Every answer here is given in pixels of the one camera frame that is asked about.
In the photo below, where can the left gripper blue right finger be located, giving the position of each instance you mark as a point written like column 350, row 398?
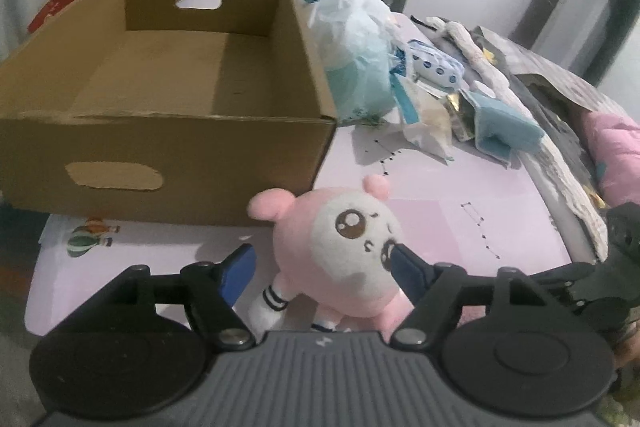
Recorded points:
column 435, row 292

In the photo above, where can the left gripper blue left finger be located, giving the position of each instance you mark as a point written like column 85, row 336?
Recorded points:
column 213, row 289

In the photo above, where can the pink plush doll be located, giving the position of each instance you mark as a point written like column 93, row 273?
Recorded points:
column 334, row 246

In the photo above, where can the clear blue snack bag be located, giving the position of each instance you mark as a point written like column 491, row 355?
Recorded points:
column 425, row 122

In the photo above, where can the light blue checked towel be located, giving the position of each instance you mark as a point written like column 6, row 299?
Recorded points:
column 501, row 130

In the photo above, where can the blue white tissue pack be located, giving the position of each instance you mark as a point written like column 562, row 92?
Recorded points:
column 435, row 66

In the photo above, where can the pink pillow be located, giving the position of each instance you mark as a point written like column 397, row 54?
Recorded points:
column 613, row 143

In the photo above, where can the gold foil box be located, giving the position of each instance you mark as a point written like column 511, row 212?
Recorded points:
column 462, row 116

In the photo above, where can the grey patterned quilt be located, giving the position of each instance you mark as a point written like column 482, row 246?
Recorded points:
column 564, row 170

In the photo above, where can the brown cardboard box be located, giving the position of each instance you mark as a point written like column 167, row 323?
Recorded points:
column 174, row 111

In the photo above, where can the white plastic jar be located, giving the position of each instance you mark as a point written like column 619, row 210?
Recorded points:
column 479, row 87

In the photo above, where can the white blue plastic bag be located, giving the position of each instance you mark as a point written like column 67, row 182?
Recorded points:
column 355, row 41

